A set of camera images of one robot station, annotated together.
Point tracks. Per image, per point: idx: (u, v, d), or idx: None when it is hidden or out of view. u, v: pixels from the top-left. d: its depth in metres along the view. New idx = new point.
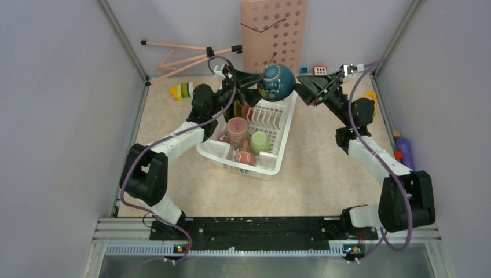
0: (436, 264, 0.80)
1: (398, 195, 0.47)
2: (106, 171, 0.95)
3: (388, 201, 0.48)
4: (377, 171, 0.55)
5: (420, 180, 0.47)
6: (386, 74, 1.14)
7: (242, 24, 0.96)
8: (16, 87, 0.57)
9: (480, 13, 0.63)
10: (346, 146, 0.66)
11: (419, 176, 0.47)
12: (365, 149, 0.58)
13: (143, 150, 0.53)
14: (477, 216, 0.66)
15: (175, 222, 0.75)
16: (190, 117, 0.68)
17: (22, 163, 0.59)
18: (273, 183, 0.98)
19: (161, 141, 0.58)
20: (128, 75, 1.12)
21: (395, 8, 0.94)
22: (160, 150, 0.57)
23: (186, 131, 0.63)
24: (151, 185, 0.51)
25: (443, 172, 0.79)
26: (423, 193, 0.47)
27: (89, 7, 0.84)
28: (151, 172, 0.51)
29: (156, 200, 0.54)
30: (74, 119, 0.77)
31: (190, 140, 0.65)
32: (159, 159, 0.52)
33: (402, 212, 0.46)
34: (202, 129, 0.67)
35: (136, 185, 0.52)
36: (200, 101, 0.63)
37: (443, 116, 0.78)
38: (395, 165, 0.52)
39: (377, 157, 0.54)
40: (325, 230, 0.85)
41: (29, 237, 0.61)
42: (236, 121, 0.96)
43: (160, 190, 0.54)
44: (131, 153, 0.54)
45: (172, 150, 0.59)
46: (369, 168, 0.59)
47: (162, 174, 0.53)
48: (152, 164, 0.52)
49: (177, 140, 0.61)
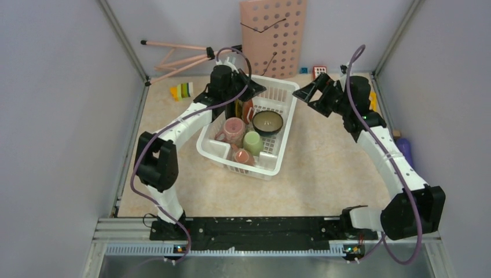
0: (436, 264, 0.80)
1: (409, 211, 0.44)
2: (106, 170, 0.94)
3: (398, 214, 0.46)
4: (388, 178, 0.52)
5: (432, 198, 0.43)
6: (387, 74, 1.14)
7: (242, 24, 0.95)
8: (16, 87, 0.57)
9: (480, 13, 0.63)
10: (356, 134, 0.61)
11: (433, 191, 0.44)
12: (378, 149, 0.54)
13: (151, 138, 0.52)
14: (476, 216, 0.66)
15: (178, 219, 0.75)
16: (198, 98, 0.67)
17: (22, 163, 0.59)
18: (273, 183, 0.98)
19: (169, 127, 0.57)
20: (128, 75, 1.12)
21: (395, 7, 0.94)
22: (169, 137, 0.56)
23: (193, 114, 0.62)
24: (163, 172, 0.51)
25: (443, 172, 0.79)
26: (433, 211, 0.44)
27: (90, 8, 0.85)
28: (161, 160, 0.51)
29: (168, 185, 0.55)
30: (74, 119, 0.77)
31: (198, 123, 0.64)
32: (168, 147, 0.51)
33: (407, 226, 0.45)
34: (210, 111, 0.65)
35: (147, 171, 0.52)
36: (217, 73, 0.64)
37: (443, 116, 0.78)
38: (409, 174, 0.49)
39: (392, 162, 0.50)
40: (325, 230, 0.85)
41: (29, 237, 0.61)
42: (233, 121, 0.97)
43: (172, 175, 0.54)
44: (140, 141, 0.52)
45: (180, 136, 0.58)
46: (378, 167, 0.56)
47: (172, 161, 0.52)
48: (161, 152, 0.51)
49: (184, 125, 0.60)
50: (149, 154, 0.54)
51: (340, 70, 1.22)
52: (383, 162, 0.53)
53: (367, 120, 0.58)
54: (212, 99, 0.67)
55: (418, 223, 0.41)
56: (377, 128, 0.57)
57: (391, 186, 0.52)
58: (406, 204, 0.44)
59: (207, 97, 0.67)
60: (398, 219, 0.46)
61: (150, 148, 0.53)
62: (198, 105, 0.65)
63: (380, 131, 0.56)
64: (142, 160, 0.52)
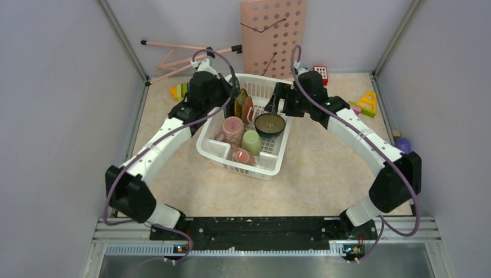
0: (435, 263, 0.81)
1: (395, 180, 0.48)
2: (105, 170, 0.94)
3: (387, 187, 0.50)
4: (368, 155, 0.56)
5: (410, 163, 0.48)
6: (386, 74, 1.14)
7: (242, 24, 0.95)
8: (17, 87, 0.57)
9: (479, 13, 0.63)
10: (323, 121, 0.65)
11: (410, 157, 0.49)
12: (351, 130, 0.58)
13: (119, 173, 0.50)
14: (476, 216, 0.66)
15: (173, 226, 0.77)
16: (173, 110, 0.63)
17: (22, 163, 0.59)
18: (273, 183, 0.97)
19: (138, 157, 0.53)
20: (128, 75, 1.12)
21: (395, 8, 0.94)
22: (138, 169, 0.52)
23: (165, 137, 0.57)
24: (135, 208, 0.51)
25: (443, 172, 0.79)
26: (413, 174, 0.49)
27: (89, 8, 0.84)
28: (131, 197, 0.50)
29: (145, 216, 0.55)
30: (73, 119, 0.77)
31: (172, 143, 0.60)
32: (136, 185, 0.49)
33: (396, 196, 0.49)
34: (188, 128, 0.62)
35: (120, 205, 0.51)
36: (199, 80, 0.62)
37: (443, 116, 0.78)
38: (385, 148, 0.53)
39: (366, 140, 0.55)
40: (325, 230, 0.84)
41: (28, 238, 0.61)
42: (232, 121, 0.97)
43: (146, 207, 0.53)
44: (108, 176, 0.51)
45: (152, 165, 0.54)
46: (355, 148, 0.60)
47: (144, 195, 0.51)
48: (130, 190, 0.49)
49: (156, 151, 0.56)
50: (120, 187, 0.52)
51: (339, 70, 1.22)
52: (358, 142, 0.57)
53: (332, 107, 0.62)
54: (191, 110, 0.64)
55: (411, 190, 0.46)
56: (344, 112, 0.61)
57: (372, 163, 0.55)
58: (394, 175, 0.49)
59: (184, 108, 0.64)
60: (387, 191, 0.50)
61: (120, 182, 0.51)
62: (173, 122, 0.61)
63: (347, 113, 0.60)
64: (113, 196, 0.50)
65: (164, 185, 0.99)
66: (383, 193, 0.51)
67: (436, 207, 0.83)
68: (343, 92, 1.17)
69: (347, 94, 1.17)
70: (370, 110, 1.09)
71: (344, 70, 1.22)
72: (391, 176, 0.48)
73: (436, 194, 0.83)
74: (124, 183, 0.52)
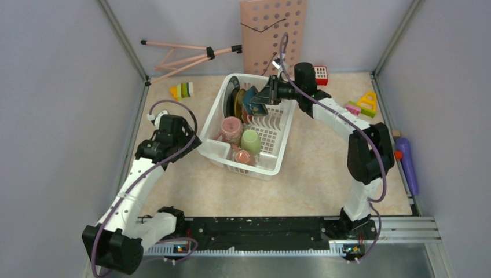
0: (435, 264, 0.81)
1: (363, 146, 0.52)
2: (105, 169, 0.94)
3: (356, 154, 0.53)
4: (341, 128, 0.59)
5: (378, 132, 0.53)
6: (386, 74, 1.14)
7: (242, 24, 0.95)
8: (16, 87, 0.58)
9: (480, 14, 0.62)
10: (310, 112, 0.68)
11: (378, 128, 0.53)
12: (327, 111, 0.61)
13: (97, 232, 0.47)
14: (475, 215, 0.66)
15: (172, 229, 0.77)
16: (139, 149, 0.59)
17: (23, 163, 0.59)
18: (273, 183, 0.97)
19: (113, 211, 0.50)
20: (128, 75, 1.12)
21: (395, 8, 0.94)
22: (116, 224, 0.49)
23: (137, 182, 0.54)
24: (123, 263, 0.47)
25: (443, 171, 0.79)
26: (382, 141, 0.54)
27: (89, 8, 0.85)
28: (117, 253, 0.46)
29: (136, 264, 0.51)
30: (74, 119, 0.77)
31: (147, 185, 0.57)
32: (117, 239, 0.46)
33: (368, 162, 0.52)
34: (159, 167, 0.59)
35: (107, 261, 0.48)
36: (167, 119, 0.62)
37: (443, 114, 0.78)
38: (356, 121, 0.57)
39: (340, 117, 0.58)
40: (325, 230, 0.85)
41: (26, 239, 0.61)
42: (230, 121, 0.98)
43: (135, 256, 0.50)
44: (86, 238, 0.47)
45: (130, 215, 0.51)
46: (334, 128, 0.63)
47: (129, 248, 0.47)
48: (113, 247, 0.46)
49: (131, 200, 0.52)
50: (102, 244, 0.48)
51: (339, 70, 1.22)
52: (334, 121, 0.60)
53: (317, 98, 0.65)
54: (158, 145, 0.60)
55: (380, 161, 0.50)
56: (325, 100, 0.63)
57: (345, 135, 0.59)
58: (363, 141, 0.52)
59: (151, 143, 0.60)
60: (358, 159, 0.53)
61: (100, 240, 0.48)
62: (143, 162, 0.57)
63: (328, 101, 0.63)
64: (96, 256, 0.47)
65: (164, 185, 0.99)
66: (356, 162, 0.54)
67: (436, 207, 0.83)
68: (343, 92, 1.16)
69: (348, 94, 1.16)
70: (370, 110, 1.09)
71: (344, 70, 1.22)
72: (361, 141, 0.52)
73: (436, 195, 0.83)
74: (105, 240, 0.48)
